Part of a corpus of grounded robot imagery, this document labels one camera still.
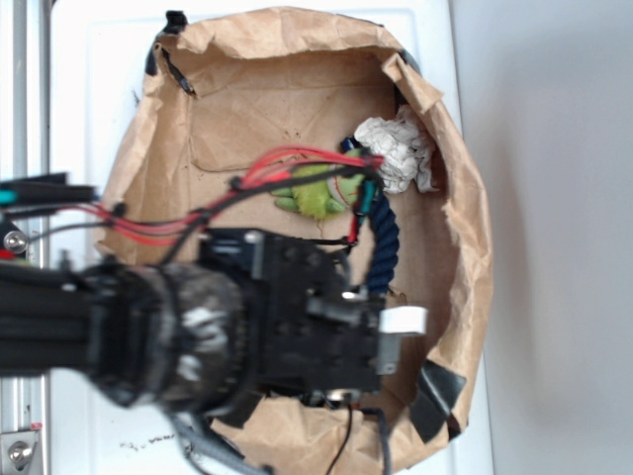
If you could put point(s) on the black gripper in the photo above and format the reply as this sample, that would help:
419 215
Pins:
309 331

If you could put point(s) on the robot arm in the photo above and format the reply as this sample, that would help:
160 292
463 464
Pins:
174 335

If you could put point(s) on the green plush frog toy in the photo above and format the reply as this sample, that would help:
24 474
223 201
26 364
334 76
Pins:
323 186

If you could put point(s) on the crumpled white paper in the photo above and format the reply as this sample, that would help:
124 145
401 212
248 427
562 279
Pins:
406 146

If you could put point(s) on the brown paper bag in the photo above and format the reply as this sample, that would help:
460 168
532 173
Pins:
221 92

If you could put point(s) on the aluminium frame rail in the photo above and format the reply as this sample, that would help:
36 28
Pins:
25 52

